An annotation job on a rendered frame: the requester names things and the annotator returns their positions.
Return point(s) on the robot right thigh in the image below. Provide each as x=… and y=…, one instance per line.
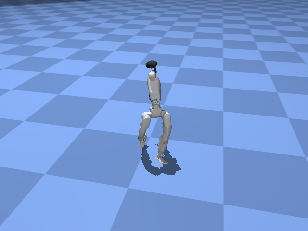
x=146, y=119

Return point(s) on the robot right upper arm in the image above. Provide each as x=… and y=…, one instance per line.
x=152, y=75

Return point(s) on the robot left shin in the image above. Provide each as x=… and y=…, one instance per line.
x=161, y=147

